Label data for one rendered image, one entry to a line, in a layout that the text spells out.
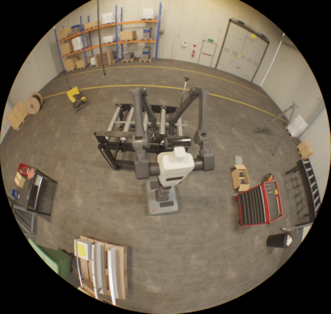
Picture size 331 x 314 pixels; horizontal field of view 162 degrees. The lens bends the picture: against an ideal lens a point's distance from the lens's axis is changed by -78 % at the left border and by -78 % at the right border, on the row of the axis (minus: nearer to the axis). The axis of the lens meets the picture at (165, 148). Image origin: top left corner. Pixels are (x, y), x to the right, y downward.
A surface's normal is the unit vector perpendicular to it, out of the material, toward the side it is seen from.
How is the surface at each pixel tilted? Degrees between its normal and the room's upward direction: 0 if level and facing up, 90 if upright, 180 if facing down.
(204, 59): 90
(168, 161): 0
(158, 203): 0
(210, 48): 90
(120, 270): 0
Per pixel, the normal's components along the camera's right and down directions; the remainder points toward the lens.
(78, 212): 0.10, -0.54
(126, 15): -0.02, 0.84
